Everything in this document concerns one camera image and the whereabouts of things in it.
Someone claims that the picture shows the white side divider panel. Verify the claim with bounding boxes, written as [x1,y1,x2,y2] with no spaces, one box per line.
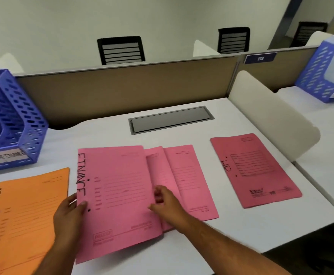
[0,53,25,75]
[192,40,221,57]
[305,31,334,47]
[228,70,321,163]

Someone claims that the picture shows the pink folder with handwritten label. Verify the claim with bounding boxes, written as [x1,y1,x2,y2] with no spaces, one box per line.
[75,145,164,264]

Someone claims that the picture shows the white handwritten rack label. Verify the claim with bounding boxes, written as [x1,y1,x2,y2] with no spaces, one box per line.
[0,150,28,170]

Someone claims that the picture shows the grey desk cable lid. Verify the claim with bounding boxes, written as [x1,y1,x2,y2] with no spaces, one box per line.
[128,106,215,135]

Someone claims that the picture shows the black slatted office chair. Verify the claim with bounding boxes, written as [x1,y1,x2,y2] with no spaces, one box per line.
[289,22,328,48]
[97,36,146,66]
[217,27,250,54]

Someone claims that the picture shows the person's right hand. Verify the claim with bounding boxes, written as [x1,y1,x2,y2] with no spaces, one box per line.
[148,185,196,230]

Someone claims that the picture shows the person's left forearm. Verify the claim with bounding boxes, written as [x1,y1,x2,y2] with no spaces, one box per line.
[33,240,79,275]

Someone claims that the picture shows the blue partition sign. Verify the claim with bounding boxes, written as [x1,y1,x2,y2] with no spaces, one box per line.
[244,52,278,65]

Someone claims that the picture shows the person's right forearm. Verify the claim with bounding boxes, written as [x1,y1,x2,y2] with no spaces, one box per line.
[181,217,293,275]

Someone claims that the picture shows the person's left hand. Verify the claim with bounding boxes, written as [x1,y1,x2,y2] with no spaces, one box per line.
[53,193,88,248]

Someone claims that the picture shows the dark pink paper folder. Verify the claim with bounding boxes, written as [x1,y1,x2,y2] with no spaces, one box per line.
[210,133,303,209]

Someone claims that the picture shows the blue perforated file rack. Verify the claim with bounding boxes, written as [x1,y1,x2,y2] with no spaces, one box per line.
[0,69,49,173]
[295,39,334,104]

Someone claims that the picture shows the beige desk partition panel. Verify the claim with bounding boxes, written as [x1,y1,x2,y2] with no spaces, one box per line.
[237,46,320,93]
[15,55,239,130]

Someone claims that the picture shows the orange paper folder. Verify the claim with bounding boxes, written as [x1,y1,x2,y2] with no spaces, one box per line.
[0,168,70,275]

